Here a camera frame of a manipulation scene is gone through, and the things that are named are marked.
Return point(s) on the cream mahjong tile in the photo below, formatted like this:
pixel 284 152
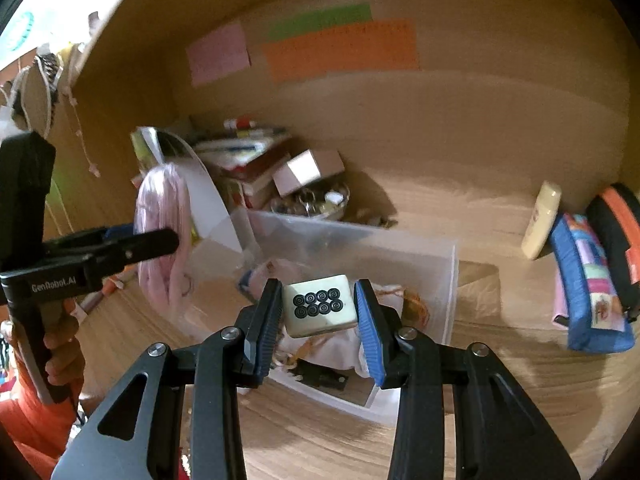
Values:
pixel 320 320

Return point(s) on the black rectangular gadget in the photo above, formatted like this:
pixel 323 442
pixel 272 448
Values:
pixel 322 375

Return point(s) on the metal bowl of trinkets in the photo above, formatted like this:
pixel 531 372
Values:
pixel 310 205

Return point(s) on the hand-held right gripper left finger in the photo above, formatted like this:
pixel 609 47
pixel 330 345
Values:
pixel 267 330

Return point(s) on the person's left forearm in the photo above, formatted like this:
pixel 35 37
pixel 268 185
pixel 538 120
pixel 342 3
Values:
pixel 30 420

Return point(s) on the small pink cardboard box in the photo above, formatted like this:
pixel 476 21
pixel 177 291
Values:
pixel 305 170

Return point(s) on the black orange zip case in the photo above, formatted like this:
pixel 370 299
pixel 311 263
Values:
pixel 615 230

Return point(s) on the woven hanging ornament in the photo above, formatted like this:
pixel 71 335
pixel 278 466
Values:
pixel 47 75

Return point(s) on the cream lotion bottle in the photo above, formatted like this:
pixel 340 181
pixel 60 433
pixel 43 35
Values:
pixel 542 220

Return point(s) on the pink pencil case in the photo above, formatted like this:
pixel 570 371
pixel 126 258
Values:
pixel 561 310

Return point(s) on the teal rimmed white disc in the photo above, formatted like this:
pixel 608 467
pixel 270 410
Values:
pixel 17 30

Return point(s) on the pink sticky note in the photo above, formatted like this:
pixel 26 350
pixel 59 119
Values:
pixel 217 55

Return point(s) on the wooden desktop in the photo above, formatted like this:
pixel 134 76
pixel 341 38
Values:
pixel 500 410

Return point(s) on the green sticky note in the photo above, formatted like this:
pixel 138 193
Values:
pixel 320 17

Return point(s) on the clear plastic storage box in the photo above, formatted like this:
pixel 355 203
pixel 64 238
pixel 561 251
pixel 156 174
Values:
pixel 430 280

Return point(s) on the blue pencil case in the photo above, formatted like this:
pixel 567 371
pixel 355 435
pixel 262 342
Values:
pixel 590 285

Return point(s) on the person's left hand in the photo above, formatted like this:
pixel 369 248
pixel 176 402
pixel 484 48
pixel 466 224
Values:
pixel 67 360

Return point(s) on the stack of books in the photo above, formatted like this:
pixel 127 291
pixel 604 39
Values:
pixel 240 160

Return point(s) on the white red-banded marker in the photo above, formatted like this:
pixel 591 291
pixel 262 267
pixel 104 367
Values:
pixel 240 123

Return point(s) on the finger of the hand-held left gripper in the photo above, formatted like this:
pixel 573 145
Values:
pixel 75 242
pixel 145 247

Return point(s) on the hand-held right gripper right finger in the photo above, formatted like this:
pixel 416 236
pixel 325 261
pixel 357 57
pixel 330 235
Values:
pixel 370 335

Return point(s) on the yellow-green bottle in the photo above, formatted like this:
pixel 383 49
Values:
pixel 145 152

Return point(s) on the orange sticky note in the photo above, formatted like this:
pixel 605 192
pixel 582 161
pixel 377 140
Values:
pixel 340 52

